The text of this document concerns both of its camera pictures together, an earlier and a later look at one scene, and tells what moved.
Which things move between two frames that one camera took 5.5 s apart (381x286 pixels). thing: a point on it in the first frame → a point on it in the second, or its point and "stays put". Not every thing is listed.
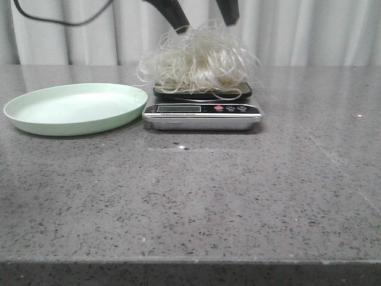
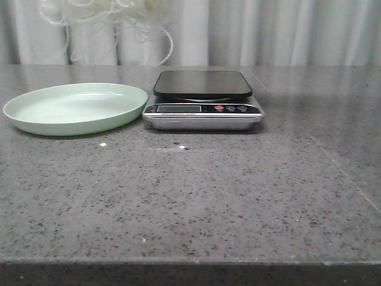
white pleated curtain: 281,32 stays put
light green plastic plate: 77,109 stays put
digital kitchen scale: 225,108 stays put
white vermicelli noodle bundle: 211,58 → 147,18
